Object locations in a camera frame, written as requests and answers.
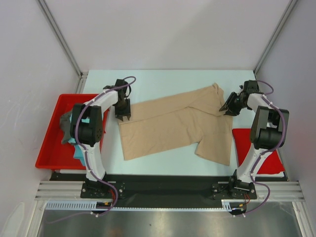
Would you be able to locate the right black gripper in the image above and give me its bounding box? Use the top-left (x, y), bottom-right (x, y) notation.
top-left (220, 92), bottom-right (247, 117)

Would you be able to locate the folded red t shirt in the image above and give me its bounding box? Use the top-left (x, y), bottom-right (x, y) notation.
top-left (232, 128), bottom-right (285, 175)

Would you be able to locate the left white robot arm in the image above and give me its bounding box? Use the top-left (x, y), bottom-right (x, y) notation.
top-left (70, 76), bottom-right (136, 198)

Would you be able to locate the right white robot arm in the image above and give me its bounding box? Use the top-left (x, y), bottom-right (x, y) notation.
top-left (219, 80), bottom-right (289, 198)

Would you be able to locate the red plastic bin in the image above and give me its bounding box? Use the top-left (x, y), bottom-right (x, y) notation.
top-left (36, 94), bottom-right (108, 170)

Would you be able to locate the right aluminium corner post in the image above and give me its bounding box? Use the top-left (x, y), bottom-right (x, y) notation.
top-left (253, 0), bottom-right (300, 77)

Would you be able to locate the white slotted cable duct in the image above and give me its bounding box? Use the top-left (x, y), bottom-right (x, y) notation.
top-left (45, 200), bottom-right (245, 213)

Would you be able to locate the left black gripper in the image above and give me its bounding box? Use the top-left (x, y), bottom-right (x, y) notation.
top-left (115, 97), bottom-right (131, 120)

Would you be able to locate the beige t shirt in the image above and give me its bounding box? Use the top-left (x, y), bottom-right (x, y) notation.
top-left (118, 83), bottom-right (233, 165)

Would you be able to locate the left aluminium corner post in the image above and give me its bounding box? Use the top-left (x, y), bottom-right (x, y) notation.
top-left (36, 0), bottom-right (82, 78)

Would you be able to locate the teal t shirt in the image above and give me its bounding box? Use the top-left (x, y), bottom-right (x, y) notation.
top-left (68, 117), bottom-right (91, 166)

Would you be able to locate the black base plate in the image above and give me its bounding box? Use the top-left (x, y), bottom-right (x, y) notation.
top-left (49, 172), bottom-right (289, 208)

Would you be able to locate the aluminium corner post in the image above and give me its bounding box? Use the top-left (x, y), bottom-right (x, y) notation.
top-left (36, 0), bottom-right (82, 78)
top-left (253, 0), bottom-right (300, 77)

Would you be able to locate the grey t shirt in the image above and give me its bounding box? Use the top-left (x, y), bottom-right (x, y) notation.
top-left (59, 110), bottom-right (75, 145)

